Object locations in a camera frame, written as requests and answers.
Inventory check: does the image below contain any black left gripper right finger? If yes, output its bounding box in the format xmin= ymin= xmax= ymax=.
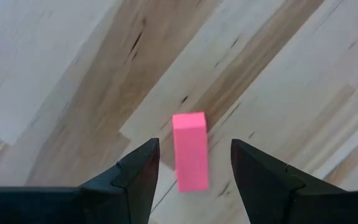
xmin=230 ymin=138 xmax=347 ymax=224

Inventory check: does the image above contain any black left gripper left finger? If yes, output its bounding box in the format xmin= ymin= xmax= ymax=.
xmin=78 ymin=138 xmax=161 ymax=224

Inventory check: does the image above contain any pink block eraser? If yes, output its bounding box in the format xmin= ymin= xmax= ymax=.
xmin=172 ymin=111 xmax=210 ymax=193

